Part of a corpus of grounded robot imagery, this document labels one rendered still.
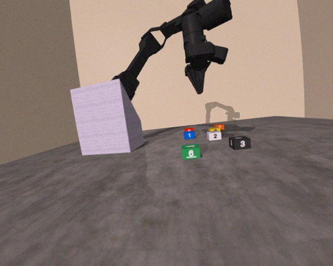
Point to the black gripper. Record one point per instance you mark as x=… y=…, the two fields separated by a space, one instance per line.
x=196 y=53

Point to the blue block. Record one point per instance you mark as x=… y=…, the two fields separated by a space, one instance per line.
x=189 y=134

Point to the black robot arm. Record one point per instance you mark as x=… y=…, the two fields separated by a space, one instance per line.
x=197 y=17

